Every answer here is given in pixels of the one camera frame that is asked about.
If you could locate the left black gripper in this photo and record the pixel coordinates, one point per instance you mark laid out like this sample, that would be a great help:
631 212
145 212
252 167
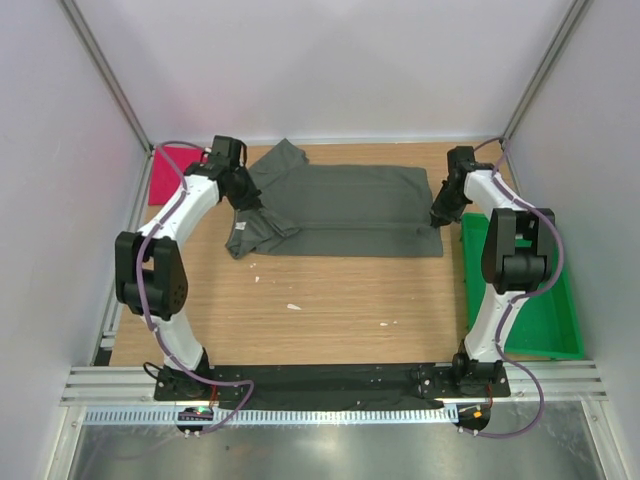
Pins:
250 199

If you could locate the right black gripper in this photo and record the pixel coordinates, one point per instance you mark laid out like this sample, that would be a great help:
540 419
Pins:
441 216

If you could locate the grey t shirt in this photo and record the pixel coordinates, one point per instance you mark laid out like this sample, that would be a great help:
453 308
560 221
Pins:
335 210

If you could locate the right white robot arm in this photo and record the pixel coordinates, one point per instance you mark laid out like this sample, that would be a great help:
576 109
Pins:
516 263

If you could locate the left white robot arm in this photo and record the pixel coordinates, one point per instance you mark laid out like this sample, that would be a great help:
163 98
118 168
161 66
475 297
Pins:
150 276

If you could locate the folded pink t shirt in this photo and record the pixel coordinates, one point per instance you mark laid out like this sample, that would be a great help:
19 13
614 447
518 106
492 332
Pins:
164 180

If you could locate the green plastic tray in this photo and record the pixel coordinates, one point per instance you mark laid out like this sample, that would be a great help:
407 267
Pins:
546 326

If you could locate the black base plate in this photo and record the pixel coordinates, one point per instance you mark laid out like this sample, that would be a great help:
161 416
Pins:
360 387

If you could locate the white slotted cable duct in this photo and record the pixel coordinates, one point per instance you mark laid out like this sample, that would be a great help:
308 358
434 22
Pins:
196 416

